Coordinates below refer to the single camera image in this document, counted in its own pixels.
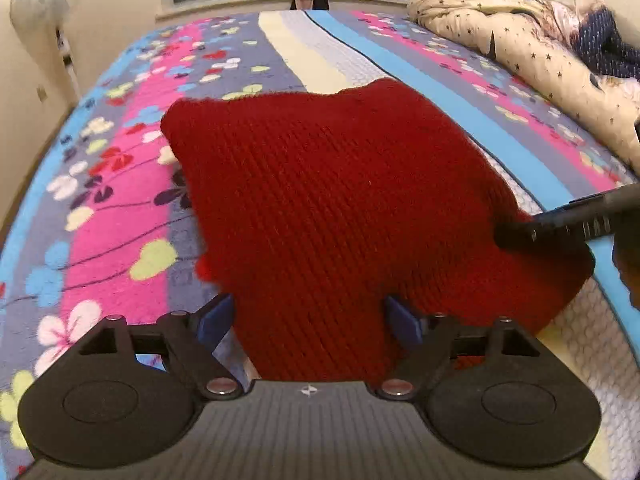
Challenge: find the navy dotted cloth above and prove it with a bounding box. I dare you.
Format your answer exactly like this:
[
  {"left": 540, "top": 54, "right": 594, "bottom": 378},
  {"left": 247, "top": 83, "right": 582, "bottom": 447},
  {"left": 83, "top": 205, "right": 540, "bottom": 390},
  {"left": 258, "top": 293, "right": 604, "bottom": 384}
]
[{"left": 570, "top": 7, "right": 640, "bottom": 82}]

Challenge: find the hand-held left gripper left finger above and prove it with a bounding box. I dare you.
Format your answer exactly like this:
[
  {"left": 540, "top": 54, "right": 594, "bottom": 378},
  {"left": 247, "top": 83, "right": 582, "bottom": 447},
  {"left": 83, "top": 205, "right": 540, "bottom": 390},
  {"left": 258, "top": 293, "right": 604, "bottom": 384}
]
[{"left": 75, "top": 294, "right": 244, "bottom": 402}]

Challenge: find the floral striped bed blanket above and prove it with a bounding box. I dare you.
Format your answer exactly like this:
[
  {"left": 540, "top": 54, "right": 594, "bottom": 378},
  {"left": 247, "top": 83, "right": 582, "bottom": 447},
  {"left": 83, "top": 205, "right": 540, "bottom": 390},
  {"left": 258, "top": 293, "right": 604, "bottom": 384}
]
[{"left": 0, "top": 7, "right": 640, "bottom": 480}]

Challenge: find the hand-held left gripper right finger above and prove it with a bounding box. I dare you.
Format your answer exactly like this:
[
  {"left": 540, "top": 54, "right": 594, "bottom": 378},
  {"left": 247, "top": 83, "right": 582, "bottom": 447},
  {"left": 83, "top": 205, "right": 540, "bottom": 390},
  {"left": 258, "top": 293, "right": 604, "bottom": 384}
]
[{"left": 375, "top": 296, "right": 544, "bottom": 403}]

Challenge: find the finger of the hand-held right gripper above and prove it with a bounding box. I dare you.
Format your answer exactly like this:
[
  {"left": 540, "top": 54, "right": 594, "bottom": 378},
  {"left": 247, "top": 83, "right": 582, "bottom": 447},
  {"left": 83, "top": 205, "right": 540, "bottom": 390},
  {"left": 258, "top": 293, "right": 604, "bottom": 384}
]
[{"left": 494, "top": 204, "right": 572, "bottom": 252}]

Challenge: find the cream star-print quilt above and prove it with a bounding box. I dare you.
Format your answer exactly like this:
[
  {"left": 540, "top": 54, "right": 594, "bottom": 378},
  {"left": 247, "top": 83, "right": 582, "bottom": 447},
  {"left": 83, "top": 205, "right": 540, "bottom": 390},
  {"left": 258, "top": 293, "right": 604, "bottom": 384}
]
[{"left": 406, "top": 0, "right": 640, "bottom": 177}]

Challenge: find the red knitted sweater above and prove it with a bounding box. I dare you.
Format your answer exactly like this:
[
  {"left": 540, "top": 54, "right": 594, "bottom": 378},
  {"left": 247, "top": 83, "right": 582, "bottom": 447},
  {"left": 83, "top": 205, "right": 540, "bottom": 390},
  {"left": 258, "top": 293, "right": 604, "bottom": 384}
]
[{"left": 160, "top": 77, "right": 597, "bottom": 385}]

